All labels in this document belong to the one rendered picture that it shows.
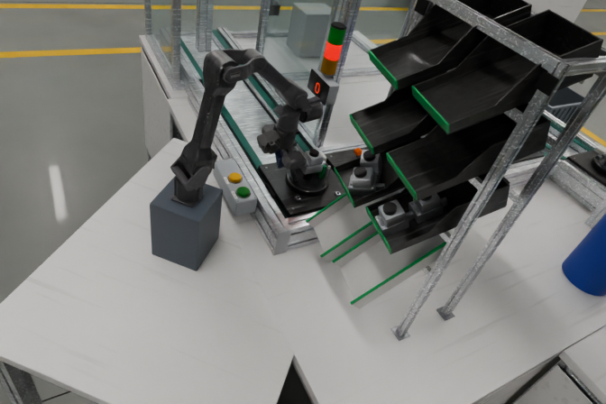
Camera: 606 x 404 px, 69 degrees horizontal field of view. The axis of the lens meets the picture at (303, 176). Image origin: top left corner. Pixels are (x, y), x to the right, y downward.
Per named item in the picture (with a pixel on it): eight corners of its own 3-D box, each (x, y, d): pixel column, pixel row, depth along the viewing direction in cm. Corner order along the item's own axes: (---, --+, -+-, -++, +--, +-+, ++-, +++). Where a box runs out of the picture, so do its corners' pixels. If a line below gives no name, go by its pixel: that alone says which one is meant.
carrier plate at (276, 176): (289, 219, 132) (289, 214, 131) (257, 169, 147) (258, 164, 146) (353, 203, 143) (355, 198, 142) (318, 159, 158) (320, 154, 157)
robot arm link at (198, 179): (185, 193, 109) (185, 173, 105) (169, 171, 113) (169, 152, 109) (208, 185, 112) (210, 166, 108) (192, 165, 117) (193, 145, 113)
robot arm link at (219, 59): (223, 61, 92) (247, 63, 97) (206, 47, 96) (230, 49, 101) (189, 182, 108) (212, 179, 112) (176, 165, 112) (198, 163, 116)
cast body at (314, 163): (304, 175, 138) (308, 157, 133) (298, 166, 140) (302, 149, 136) (326, 170, 141) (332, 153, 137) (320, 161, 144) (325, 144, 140)
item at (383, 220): (383, 238, 99) (380, 219, 94) (375, 224, 102) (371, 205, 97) (417, 224, 99) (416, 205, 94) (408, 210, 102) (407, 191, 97)
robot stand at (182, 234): (151, 254, 124) (149, 203, 111) (177, 222, 135) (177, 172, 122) (197, 271, 122) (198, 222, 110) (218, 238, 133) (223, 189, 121)
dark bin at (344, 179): (353, 208, 105) (349, 188, 100) (335, 173, 115) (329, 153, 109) (460, 165, 107) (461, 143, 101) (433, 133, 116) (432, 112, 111)
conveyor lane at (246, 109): (284, 239, 138) (289, 216, 131) (201, 99, 191) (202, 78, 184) (358, 219, 151) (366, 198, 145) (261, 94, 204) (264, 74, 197)
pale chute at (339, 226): (329, 263, 117) (320, 257, 114) (313, 227, 126) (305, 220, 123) (417, 204, 111) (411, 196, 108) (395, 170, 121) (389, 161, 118)
